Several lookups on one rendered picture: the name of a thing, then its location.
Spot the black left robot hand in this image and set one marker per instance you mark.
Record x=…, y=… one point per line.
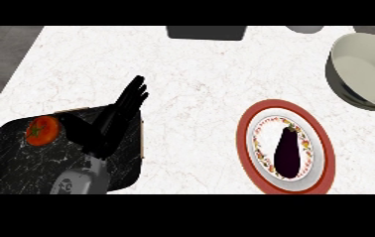
x=117, y=115

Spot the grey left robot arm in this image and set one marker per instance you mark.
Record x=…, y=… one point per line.
x=83, y=179

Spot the red-rimmed white plate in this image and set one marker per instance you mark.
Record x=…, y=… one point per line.
x=285, y=146

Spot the pale grey-green bowl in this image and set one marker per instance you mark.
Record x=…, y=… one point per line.
x=356, y=69

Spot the red tomato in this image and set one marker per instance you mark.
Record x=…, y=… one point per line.
x=41, y=130

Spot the black marble cutting board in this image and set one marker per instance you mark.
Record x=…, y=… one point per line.
x=38, y=168

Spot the dark grey box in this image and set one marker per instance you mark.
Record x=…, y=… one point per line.
x=205, y=32

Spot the dark purple eggplant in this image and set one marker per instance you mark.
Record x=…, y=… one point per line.
x=286, y=155

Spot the grey round object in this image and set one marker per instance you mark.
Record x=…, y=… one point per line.
x=304, y=29

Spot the grey flat object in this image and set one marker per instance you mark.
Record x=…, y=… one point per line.
x=365, y=29

